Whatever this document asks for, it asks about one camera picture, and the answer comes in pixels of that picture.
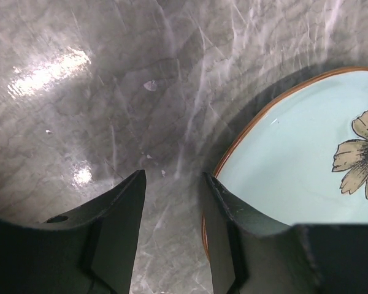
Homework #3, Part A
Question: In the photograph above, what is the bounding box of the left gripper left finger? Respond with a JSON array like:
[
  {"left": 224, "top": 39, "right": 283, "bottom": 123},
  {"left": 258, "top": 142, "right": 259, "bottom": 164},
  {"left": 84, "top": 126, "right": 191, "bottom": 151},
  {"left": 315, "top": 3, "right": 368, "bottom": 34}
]
[{"left": 0, "top": 170, "right": 147, "bottom": 293}]

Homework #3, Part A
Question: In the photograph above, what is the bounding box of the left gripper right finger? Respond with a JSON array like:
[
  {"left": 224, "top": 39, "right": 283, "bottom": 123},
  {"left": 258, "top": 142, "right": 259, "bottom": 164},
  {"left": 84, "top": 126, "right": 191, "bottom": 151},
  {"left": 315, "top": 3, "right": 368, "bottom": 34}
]
[{"left": 202, "top": 173, "right": 368, "bottom": 293}]

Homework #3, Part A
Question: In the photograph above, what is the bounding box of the mint green flower plate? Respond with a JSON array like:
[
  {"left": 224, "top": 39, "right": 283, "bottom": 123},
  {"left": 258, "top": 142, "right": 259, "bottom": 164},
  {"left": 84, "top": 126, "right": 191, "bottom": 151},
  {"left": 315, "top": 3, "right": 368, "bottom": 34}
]
[{"left": 201, "top": 66, "right": 368, "bottom": 261}]

